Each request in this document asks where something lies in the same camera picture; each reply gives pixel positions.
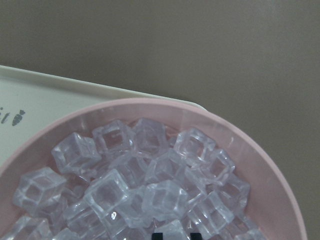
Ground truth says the pink bowl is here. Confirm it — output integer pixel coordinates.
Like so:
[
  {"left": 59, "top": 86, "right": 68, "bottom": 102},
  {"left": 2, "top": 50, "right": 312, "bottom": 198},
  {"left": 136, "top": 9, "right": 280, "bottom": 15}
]
[{"left": 0, "top": 98, "right": 307, "bottom": 240}]

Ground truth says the pile of clear ice cubes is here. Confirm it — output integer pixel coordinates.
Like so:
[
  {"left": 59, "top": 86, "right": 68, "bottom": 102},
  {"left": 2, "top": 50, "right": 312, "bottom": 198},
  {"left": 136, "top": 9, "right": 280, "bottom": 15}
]
[{"left": 2, "top": 118, "right": 264, "bottom": 240}]

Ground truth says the cream rabbit tray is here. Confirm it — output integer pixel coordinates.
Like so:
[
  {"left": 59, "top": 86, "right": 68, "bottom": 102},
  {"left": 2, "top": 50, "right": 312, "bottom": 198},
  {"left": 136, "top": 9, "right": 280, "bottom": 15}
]
[{"left": 0, "top": 64, "right": 206, "bottom": 171}]

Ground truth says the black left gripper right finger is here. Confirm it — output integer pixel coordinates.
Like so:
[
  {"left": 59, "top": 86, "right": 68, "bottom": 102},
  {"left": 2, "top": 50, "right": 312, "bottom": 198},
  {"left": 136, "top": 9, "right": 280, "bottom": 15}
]
[{"left": 190, "top": 232, "right": 202, "bottom": 240}]

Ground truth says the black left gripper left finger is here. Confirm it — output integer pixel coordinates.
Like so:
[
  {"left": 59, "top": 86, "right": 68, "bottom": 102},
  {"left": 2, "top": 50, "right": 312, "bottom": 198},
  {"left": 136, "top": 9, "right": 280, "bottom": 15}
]
[{"left": 151, "top": 232, "right": 163, "bottom": 240}]

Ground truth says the single clear ice cube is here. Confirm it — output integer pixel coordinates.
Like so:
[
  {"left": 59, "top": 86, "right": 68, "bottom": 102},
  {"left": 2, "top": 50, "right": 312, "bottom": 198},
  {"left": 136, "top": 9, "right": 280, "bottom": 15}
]
[{"left": 154, "top": 219, "right": 189, "bottom": 240}]

